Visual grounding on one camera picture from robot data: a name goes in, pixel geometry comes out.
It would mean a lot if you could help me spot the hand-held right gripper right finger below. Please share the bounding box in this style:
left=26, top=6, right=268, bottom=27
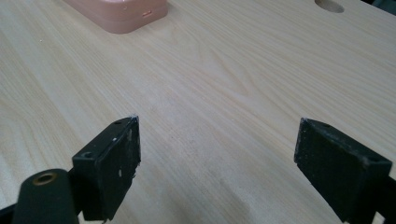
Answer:
left=293, top=117, right=393, bottom=224

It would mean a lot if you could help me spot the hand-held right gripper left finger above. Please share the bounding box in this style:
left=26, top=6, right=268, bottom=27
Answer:
left=71, top=115, right=142, bottom=222

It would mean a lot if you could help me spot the pink plastic box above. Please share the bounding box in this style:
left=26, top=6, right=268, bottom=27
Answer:
left=64, top=0, right=169, bottom=35

